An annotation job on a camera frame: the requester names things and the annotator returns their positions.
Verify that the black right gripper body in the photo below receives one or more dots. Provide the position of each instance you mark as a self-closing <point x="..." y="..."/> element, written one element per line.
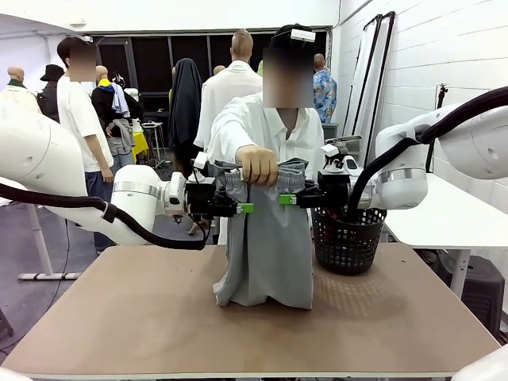
<point x="334" y="189"/>

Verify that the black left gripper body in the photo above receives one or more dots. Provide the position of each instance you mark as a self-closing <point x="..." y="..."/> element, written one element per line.
<point x="200" y="196"/>

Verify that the grey training pants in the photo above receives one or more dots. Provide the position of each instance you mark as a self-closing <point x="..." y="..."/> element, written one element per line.
<point x="274" y="246"/>

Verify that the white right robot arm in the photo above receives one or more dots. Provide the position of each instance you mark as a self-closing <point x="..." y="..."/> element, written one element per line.
<point x="401" y="186"/>

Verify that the person's right forearm white sleeve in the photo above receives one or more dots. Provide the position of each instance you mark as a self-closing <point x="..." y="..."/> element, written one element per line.
<point x="234" y="135"/>

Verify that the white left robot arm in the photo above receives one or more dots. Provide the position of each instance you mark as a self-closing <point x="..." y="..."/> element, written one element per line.
<point x="135" y="190"/>

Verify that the person's right hand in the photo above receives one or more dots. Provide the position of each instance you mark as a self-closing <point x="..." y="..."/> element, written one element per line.
<point x="258" y="164"/>

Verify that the dark grey perforated plastic basket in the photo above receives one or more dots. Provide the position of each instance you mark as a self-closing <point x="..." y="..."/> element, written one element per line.
<point x="345" y="250"/>

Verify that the yellow table cloth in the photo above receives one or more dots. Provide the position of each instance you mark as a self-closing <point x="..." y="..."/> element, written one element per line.
<point x="141" y="145"/>

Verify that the person in white shirt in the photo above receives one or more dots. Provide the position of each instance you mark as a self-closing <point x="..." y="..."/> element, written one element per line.
<point x="254" y="123"/>

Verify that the mannequin in black cloak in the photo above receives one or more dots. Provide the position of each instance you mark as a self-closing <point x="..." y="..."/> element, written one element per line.
<point x="184" y="103"/>

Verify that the mannequin in blue floral shirt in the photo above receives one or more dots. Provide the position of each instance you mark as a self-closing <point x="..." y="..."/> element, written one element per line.
<point x="325" y="95"/>

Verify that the mannequin in white shirt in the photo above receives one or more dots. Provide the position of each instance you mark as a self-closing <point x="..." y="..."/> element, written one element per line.
<point x="222" y="95"/>

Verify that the white side table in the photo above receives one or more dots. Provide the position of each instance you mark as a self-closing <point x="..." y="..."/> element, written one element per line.
<point x="444" y="226"/>

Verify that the bald mannequin head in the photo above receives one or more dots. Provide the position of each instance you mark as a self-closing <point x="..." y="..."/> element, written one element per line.
<point x="219" y="70"/>

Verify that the mannequin with yellow collar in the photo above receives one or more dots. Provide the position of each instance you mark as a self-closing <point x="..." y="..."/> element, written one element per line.
<point x="109" y="103"/>

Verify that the black tripod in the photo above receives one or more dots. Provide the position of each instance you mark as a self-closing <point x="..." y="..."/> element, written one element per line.
<point x="442" y="93"/>

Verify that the person in white t-shirt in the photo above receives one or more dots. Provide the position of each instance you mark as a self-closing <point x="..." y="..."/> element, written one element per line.
<point x="79" y="115"/>

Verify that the black cap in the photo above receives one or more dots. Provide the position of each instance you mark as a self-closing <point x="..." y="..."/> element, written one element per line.
<point x="283" y="33"/>

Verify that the white desk leg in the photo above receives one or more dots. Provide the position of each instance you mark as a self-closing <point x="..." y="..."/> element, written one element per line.
<point x="41" y="246"/>

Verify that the black stool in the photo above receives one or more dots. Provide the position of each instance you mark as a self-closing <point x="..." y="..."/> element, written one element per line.
<point x="484" y="285"/>

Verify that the mannequin with black hat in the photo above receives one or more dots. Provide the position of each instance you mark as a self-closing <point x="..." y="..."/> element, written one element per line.
<point x="51" y="73"/>

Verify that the mannequin in cream top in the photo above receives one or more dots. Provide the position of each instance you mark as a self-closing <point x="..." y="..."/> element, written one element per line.
<point x="18" y="97"/>

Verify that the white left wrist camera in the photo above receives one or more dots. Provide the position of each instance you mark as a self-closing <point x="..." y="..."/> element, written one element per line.
<point x="201" y="160"/>

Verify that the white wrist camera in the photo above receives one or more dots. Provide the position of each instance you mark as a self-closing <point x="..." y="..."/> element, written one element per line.
<point x="201" y="160"/>
<point x="329" y="150"/>

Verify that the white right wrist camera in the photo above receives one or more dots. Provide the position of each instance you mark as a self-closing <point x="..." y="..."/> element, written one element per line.
<point x="329" y="150"/>

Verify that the white panel with black frame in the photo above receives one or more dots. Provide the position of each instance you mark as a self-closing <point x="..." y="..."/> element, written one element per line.
<point x="363" y="79"/>
<point x="382" y="67"/>

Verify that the white head-mounted camera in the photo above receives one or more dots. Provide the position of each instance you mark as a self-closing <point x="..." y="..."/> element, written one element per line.
<point x="303" y="35"/>

